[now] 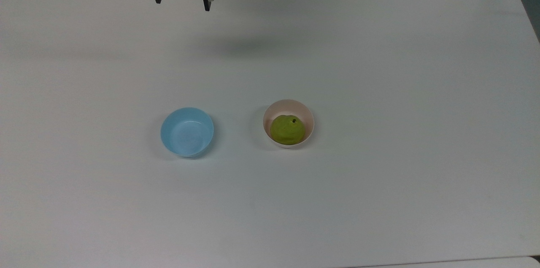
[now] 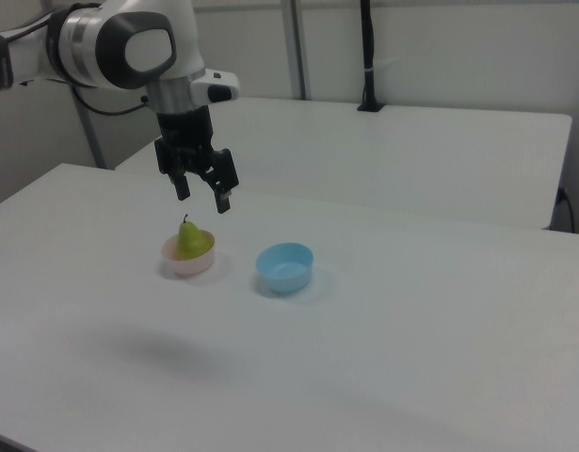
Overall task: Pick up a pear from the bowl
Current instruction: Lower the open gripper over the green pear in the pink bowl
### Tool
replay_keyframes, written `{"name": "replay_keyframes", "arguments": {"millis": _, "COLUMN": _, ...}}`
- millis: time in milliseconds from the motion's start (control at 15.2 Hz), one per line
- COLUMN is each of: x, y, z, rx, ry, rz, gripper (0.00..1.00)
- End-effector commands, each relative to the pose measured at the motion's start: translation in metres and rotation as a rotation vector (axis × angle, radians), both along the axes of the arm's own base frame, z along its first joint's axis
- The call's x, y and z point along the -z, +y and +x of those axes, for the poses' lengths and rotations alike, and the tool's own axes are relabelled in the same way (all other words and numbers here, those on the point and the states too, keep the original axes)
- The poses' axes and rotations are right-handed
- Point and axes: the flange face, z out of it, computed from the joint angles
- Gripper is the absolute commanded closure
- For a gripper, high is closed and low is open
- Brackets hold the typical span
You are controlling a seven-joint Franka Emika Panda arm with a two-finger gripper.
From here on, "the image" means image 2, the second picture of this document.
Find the grey metal frame post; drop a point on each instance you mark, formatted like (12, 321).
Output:
(294, 47)

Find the black pole with clamp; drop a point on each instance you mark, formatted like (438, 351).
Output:
(369, 56)

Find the green pear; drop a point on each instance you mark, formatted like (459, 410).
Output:
(191, 241)

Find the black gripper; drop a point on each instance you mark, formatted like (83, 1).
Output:
(188, 141)

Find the pink plastic bowl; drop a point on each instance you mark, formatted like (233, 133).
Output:
(188, 263)

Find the blue plastic bowl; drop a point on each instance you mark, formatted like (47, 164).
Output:
(285, 268)

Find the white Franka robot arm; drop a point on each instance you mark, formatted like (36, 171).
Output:
(105, 42)

